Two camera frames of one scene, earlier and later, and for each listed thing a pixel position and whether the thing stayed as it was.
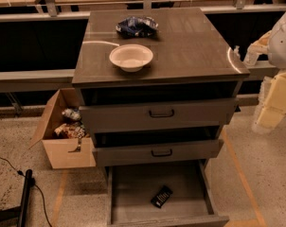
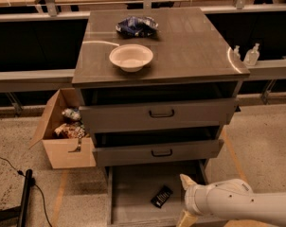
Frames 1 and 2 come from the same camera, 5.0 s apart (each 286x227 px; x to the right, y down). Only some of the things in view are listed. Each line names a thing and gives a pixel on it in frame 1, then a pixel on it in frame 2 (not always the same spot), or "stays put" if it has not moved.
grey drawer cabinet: (158, 86) stays put
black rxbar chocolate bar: (162, 197) stays put
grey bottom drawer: (130, 189) stays put
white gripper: (282, 46) -> (190, 198)
